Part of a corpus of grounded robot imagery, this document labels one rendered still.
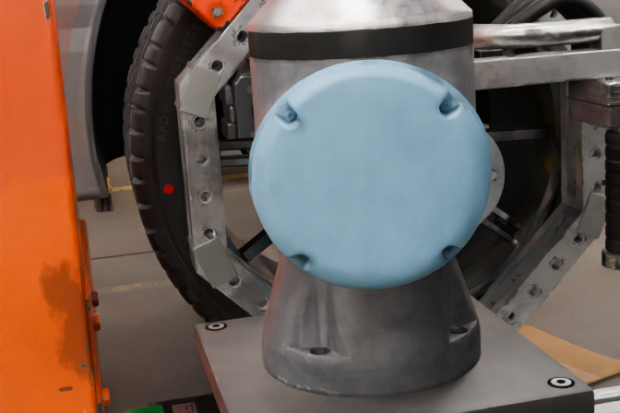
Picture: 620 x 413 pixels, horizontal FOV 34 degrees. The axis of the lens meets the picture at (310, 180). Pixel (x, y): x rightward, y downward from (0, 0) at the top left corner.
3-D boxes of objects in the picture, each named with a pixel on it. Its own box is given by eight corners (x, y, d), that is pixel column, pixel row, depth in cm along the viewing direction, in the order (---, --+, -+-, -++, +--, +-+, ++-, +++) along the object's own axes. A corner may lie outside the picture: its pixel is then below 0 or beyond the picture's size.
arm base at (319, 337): (518, 375, 65) (514, 227, 63) (289, 413, 62) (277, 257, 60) (435, 304, 79) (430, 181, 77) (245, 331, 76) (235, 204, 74)
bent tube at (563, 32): (547, 39, 125) (546, -49, 123) (629, 49, 106) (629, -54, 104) (411, 51, 121) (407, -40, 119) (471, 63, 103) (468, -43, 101)
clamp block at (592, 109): (608, 114, 114) (608, 67, 113) (652, 125, 105) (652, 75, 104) (566, 119, 113) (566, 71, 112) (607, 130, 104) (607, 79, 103)
